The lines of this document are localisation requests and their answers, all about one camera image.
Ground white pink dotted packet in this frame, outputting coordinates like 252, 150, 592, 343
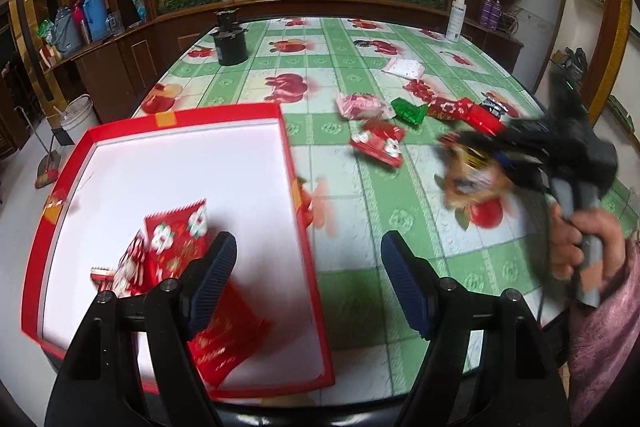
382, 57, 425, 80

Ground broom with red bristles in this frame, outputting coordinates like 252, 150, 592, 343
14, 106, 62, 191

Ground person right hand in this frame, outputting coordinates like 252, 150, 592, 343
549, 202, 626, 289

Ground red gift box tray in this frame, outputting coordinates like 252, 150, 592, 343
21, 102, 335, 399

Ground grey kettle on shelf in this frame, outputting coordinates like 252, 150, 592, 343
51, 6, 82, 58

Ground pink white snack packet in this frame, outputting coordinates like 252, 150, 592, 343
335, 93, 395, 120

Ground blue thermos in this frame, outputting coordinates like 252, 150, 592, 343
82, 0, 108, 41

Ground small red flower packet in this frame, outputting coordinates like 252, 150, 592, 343
426, 96, 474, 121

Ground green foil snack packet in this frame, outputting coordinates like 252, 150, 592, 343
390, 98, 427, 128

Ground purple black snack packet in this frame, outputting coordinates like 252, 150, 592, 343
480, 91, 520, 121

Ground plain red snack packet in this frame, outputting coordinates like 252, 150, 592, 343
456, 98, 506, 136

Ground red flower snack packet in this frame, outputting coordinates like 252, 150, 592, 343
349, 119, 406, 168

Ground black cup on table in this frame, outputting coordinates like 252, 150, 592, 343
210, 10, 248, 66

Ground white spray bottle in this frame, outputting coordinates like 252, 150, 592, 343
445, 0, 466, 42

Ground brown snack packet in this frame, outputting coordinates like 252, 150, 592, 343
434, 133, 514, 209

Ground purple patterned sleeve forearm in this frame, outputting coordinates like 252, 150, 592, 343
568, 234, 639, 426

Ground white bucket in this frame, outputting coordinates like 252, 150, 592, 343
61, 94, 100, 144

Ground purple bottles on shelf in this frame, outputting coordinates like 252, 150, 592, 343
478, 0, 502, 31

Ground red flower packet in box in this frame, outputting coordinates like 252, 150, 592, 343
144, 199, 208, 286

